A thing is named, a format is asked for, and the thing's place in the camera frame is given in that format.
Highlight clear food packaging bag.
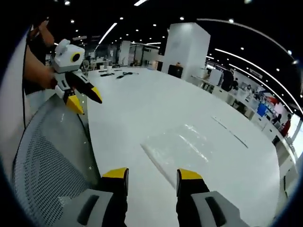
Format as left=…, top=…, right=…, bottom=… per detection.
left=140, top=122, right=215, bottom=190

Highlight blue box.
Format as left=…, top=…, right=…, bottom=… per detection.
left=257, top=103, right=267, bottom=118

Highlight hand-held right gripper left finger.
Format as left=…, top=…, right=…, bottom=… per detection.
left=63, top=167, right=130, bottom=227

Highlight person's left hand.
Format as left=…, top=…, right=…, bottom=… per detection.
left=42, top=70, right=57, bottom=90

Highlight white square pillar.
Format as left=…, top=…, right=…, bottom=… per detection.
left=162, top=22, right=211, bottom=82

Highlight black box appliance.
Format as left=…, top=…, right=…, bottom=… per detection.
left=167, top=63, right=184, bottom=78

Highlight person in white shirt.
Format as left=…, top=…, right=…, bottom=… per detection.
left=2, top=28, right=52, bottom=171

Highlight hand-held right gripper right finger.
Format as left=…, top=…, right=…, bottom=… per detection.
left=176, top=168, right=251, bottom=227

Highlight grey mesh office chair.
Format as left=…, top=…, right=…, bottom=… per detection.
left=13, top=96, right=102, bottom=227

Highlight thin black cable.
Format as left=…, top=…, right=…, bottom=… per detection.
left=22, top=42, right=27, bottom=130

